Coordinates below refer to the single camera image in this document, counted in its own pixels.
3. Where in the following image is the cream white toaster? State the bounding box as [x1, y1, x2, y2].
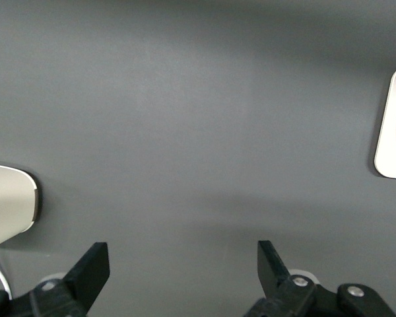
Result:
[0, 162, 41, 252]

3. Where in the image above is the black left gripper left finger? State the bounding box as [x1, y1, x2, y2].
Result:
[28, 242, 111, 317]

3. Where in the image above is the cream rectangular rabbit tray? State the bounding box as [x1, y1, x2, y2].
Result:
[374, 63, 396, 181]

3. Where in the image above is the white toaster power cable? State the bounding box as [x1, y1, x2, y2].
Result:
[0, 252, 13, 300]

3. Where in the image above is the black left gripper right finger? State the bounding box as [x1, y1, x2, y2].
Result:
[244, 240, 343, 317]

